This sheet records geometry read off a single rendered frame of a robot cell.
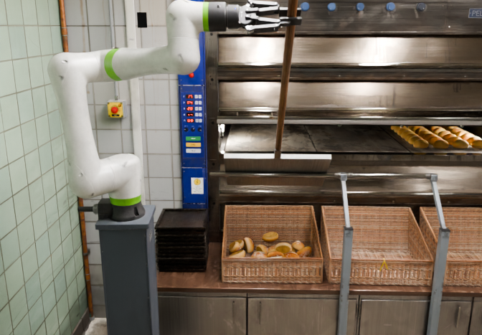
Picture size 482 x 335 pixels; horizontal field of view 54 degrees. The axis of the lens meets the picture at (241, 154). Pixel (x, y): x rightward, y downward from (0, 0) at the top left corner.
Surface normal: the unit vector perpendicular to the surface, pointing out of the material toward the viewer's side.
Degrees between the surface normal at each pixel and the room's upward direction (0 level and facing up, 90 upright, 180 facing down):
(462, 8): 90
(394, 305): 91
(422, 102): 70
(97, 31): 90
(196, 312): 90
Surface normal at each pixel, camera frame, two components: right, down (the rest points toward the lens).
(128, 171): 0.76, 0.12
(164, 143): -0.04, 0.26
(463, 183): -0.03, -0.08
